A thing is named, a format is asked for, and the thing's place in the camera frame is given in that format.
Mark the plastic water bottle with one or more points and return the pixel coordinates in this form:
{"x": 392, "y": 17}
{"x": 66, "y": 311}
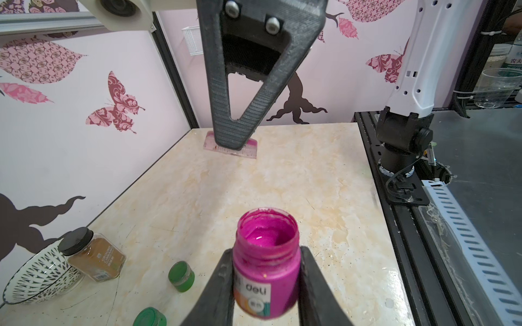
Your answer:
{"x": 514, "y": 58}

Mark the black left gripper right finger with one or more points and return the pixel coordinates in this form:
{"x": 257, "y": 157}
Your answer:
{"x": 316, "y": 302}

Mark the spice jar with black cap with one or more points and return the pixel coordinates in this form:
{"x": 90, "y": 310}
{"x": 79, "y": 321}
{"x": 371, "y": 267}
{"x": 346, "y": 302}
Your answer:
{"x": 92, "y": 254}

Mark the green paint jar with label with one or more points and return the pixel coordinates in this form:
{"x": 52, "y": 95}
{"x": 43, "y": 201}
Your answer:
{"x": 150, "y": 317}

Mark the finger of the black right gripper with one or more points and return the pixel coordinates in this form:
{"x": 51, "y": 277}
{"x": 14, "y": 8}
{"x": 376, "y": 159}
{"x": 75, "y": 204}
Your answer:
{"x": 265, "y": 41}

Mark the magenta paint jar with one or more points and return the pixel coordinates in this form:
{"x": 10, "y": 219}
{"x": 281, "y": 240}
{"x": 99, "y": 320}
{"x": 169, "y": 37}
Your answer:
{"x": 266, "y": 257}

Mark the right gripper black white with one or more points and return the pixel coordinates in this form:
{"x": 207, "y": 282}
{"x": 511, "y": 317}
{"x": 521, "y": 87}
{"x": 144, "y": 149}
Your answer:
{"x": 132, "y": 15}

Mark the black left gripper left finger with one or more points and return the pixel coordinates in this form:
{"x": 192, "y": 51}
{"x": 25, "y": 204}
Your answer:
{"x": 215, "y": 305}

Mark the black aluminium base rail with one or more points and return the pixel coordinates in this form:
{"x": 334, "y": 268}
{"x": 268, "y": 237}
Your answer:
{"x": 432, "y": 295}

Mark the white slotted cable duct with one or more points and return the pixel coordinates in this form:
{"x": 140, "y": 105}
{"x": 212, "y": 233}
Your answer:
{"x": 486, "y": 291}

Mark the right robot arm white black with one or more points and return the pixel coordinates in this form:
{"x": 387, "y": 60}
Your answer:
{"x": 404, "y": 123}

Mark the black white patterned bowl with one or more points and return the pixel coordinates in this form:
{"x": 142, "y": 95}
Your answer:
{"x": 46, "y": 275}

